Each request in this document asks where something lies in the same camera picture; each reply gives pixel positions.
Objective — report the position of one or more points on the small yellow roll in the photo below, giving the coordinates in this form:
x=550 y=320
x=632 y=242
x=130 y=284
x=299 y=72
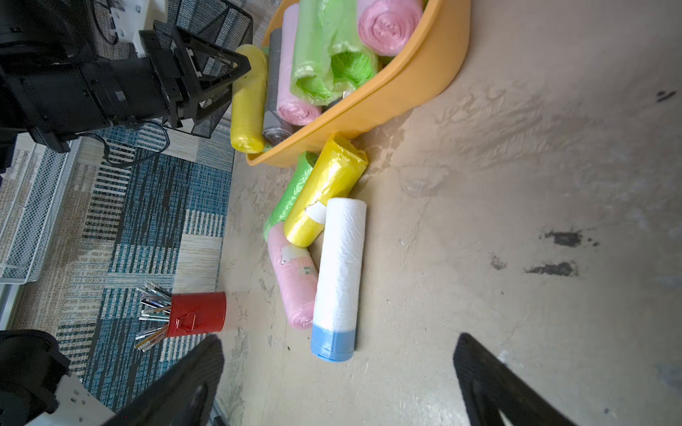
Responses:
x=248 y=103

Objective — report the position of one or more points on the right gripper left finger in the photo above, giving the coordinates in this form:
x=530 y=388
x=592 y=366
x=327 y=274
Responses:
x=184 y=395

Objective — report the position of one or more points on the black mesh shelf rack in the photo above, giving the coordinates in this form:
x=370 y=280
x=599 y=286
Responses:
x=219 y=22

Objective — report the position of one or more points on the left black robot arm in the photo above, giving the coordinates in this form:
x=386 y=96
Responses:
x=116 y=167

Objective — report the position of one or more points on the white roll blue end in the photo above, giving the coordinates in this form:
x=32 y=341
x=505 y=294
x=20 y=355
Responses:
x=336 y=304

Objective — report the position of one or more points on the pink roll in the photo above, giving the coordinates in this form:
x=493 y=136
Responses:
x=385 y=26
x=290 y=108
x=296 y=276

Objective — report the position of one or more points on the light green roll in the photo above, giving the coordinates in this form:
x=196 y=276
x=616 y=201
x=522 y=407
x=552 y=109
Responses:
x=311 y=76
x=352 y=63

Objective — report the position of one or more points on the red pencil cup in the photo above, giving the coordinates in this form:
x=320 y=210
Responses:
x=178 y=314

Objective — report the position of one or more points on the white wire wall basket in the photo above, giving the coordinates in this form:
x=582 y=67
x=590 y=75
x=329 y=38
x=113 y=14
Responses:
x=32 y=192

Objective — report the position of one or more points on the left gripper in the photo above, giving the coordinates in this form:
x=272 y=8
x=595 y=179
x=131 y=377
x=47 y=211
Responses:
x=201 y=96

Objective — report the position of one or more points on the grey roll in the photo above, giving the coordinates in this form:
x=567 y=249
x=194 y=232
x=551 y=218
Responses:
x=275 y=130

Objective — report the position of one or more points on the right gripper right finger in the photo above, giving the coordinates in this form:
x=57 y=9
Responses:
x=493 y=394

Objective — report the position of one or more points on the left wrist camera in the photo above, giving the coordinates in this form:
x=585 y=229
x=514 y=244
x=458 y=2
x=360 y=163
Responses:
x=134 y=16

